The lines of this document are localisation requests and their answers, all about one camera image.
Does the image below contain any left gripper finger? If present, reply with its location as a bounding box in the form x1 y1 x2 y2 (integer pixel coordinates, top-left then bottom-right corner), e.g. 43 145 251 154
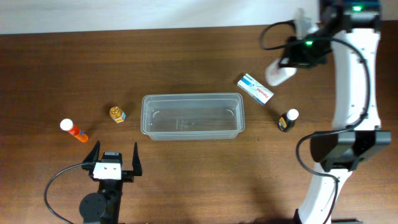
132 142 142 176
81 141 100 170

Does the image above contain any white spray bottle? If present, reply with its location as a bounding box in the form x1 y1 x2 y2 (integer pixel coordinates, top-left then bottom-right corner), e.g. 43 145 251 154
265 58 297 86

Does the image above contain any white blue medicine box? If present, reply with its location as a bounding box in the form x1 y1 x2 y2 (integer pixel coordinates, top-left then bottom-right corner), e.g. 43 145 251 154
237 74 274 106

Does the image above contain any dark bottle white cap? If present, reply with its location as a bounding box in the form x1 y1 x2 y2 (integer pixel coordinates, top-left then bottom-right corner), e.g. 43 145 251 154
277 109 299 133

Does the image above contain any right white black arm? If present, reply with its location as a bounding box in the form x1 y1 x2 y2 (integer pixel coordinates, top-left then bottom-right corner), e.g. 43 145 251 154
277 1 391 223

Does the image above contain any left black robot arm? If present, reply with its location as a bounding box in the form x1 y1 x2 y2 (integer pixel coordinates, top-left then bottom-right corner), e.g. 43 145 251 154
79 141 142 223

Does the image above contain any clear plastic container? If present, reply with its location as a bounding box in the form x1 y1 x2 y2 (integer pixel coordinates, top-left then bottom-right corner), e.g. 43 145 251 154
141 93 245 141

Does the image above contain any orange bottle white cap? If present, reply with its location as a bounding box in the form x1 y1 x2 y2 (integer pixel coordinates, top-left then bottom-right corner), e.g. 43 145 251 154
60 118 89 142

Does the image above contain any gold lid balm jar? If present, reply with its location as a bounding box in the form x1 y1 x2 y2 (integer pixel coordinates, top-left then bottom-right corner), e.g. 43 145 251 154
109 106 126 123

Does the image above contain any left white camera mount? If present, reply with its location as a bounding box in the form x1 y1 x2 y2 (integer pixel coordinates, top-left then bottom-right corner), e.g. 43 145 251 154
93 162 122 180

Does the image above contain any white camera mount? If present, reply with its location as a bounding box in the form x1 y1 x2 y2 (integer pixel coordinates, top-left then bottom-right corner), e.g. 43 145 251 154
93 162 122 180
294 8 319 40

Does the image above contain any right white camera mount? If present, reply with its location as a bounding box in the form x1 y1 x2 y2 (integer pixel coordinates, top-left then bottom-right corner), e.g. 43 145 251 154
294 8 319 40

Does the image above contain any right black cable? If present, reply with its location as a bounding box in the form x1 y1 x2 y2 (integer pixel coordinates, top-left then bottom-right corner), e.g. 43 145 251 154
259 20 371 224

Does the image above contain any black cable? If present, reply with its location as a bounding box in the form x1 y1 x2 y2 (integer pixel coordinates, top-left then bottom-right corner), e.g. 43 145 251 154
259 20 371 224
44 162 96 224

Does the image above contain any left black cable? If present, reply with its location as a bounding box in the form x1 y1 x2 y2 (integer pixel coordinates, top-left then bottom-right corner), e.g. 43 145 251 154
44 162 96 224

